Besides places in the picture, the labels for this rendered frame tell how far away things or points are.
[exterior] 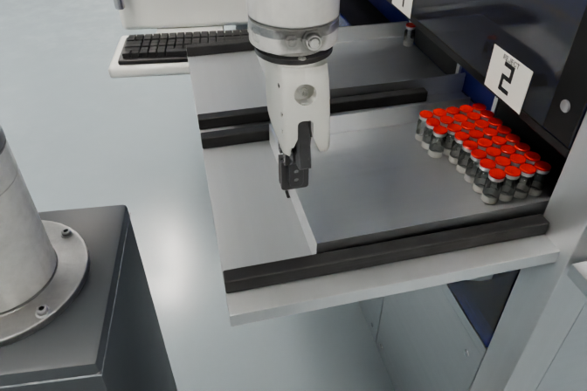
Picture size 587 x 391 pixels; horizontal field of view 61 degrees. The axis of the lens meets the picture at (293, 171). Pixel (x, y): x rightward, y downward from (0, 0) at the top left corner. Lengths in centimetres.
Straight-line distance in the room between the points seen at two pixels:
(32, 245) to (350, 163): 43
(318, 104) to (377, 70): 55
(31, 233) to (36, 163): 188
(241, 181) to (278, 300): 22
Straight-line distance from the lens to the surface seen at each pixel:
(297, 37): 45
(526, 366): 86
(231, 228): 64
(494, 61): 74
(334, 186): 70
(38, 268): 63
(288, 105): 46
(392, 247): 59
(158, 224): 198
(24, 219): 59
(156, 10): 143
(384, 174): 73
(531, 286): 75
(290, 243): 62
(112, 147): 246
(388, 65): 103
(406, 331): 123
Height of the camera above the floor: 132
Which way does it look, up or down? 38 degrees down
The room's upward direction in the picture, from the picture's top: straight up
